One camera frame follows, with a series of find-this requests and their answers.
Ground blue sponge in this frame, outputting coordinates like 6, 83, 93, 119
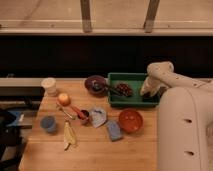
106, 120, 123, 141

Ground small metal cup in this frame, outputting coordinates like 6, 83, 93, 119
78, 110, 90, 125

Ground dark purple bowl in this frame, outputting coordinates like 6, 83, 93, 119
84, 75, 107, 97

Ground blue cup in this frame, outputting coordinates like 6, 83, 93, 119
40, 116, 56, 133

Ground dark red grapes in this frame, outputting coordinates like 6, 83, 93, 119
116, 83, 133, 97

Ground white plastic cup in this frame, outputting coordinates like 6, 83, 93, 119
41, 77, 58, 97

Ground black spoon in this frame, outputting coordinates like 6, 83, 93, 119
92, 82, 122, 96

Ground red handled tool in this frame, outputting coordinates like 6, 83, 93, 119
70, 105, 86, 119

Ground green plastic tray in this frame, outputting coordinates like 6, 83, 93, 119
108, 73, 160, 107

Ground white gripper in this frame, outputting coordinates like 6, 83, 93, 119
140, 76, 164, 97

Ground orange red bowl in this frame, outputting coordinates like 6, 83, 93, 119
118, 108, 143, 134

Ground metal spoon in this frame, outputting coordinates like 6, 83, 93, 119
56, 103, 76, 120

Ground black chair with blue item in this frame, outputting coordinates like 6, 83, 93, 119
0, 108, 23, 171

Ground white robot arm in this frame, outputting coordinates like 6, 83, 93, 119
140, 61, 213, 171

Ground grey crumpled cloth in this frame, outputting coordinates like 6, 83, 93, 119
89, 107, 107, 128

